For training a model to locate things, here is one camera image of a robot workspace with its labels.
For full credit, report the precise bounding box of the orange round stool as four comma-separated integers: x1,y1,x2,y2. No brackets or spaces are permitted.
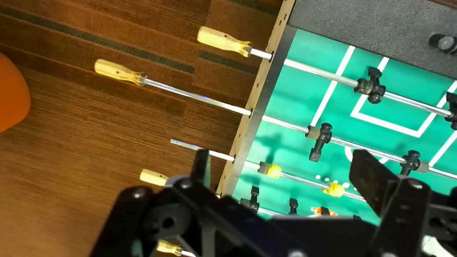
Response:
0,50,33,134

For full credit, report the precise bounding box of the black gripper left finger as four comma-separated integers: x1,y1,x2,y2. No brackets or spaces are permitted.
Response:
90,148,297,257

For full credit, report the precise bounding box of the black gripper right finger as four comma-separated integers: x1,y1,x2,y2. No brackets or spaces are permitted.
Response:
349,148,457,257

